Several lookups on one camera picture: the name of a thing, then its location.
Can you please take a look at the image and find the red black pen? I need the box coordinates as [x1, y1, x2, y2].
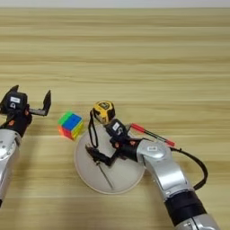
[129, 122, 176, 148]

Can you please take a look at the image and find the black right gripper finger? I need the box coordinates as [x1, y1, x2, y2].
[84, 144, 119, 168]
[128, 136, 155, 146]

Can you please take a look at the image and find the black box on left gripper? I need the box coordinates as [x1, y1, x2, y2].
[4, 92, 29, 114]

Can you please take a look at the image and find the round white plate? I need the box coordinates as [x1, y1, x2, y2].
[74, 123, 147, 195]

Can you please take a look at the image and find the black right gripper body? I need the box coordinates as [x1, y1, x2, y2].
[109, 131, 146, 164]

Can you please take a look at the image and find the gold handled screwdriver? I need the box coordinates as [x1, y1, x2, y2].
[93, 158, 115, 190]

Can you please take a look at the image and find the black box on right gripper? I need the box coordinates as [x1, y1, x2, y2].
[104, 118, 128, 141]

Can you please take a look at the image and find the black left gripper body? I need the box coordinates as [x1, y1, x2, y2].
[0, 102, 49, 137]

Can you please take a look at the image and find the yellow black tape measure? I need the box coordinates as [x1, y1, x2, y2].
[87, 100, 117, 149]

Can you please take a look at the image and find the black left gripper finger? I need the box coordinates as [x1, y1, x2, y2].
[42, 89, 52, 117]
[0, 84, 20, 110]

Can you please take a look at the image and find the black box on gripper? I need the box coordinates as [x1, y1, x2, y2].
[104, 118, 128, 141]
[4, 92, 29, 114]

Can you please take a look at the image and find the multicolour puzzle cube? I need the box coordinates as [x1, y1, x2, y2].
[57, 111, 85, 141]

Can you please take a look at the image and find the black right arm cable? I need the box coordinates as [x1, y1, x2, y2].
[168, 146, 209, 192]

